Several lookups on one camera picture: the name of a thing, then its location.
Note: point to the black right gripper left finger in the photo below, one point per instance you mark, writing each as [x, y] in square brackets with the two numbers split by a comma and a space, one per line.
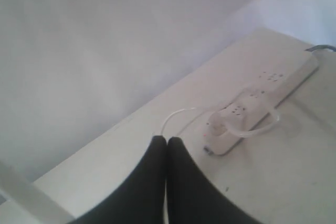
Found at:
[140, 198]

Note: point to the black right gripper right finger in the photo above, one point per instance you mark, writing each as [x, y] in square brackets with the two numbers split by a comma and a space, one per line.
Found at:
[191, 197]

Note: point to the white round plug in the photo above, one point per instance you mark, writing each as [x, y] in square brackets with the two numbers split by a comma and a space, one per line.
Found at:
[216, 125]

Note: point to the white power strip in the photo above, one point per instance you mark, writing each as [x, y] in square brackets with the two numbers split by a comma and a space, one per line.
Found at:
[252, 112]

